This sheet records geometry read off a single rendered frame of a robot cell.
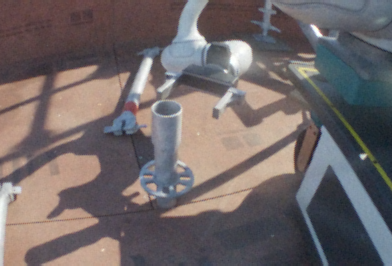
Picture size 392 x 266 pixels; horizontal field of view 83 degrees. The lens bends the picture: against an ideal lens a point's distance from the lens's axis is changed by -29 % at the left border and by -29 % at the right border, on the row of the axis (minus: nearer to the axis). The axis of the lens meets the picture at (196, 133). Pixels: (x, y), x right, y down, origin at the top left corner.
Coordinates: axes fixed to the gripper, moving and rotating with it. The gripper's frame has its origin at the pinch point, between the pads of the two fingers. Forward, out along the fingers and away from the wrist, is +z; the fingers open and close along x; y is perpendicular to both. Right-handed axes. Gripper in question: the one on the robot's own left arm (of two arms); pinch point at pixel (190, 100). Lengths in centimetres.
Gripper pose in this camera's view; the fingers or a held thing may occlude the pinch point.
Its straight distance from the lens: 65.0
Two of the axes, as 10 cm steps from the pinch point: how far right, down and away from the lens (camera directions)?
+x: -9.0, -3.1, 3.0
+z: -4.3, 5.2, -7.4
